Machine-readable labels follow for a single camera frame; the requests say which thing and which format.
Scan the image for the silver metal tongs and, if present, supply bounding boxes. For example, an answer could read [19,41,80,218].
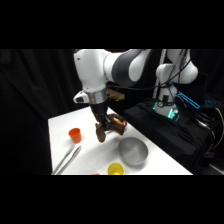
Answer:
[50,144,83,176]

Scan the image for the grey bowl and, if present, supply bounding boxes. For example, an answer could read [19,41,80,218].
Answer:
[117,136,150,167]

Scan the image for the small green light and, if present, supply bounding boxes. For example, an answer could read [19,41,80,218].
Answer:
[167,107,181,123]

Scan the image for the blue light strip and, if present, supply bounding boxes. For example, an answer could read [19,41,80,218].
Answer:
[177,91,202,111]

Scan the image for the brown plush deer toy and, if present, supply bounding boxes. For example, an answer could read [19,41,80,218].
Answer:
[94,113,128,144]

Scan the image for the orange plastic cup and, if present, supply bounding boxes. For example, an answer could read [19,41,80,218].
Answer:
[68,127,83,145]

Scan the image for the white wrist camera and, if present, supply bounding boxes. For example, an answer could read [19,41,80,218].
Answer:
[72,89,90,105]

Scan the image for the yellow plastic cup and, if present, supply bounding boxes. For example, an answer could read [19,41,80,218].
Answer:
[107,162,125,176]

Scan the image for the black robot stand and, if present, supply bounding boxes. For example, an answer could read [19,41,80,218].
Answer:
[123,99,224,176]

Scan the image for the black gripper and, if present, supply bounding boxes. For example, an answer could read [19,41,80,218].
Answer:
[89,101,117,133]

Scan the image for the black curtain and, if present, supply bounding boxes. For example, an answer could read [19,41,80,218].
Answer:
[0,49,224,176]

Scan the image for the yellow cable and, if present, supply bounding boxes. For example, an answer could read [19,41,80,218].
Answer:
[213,106,224,148]

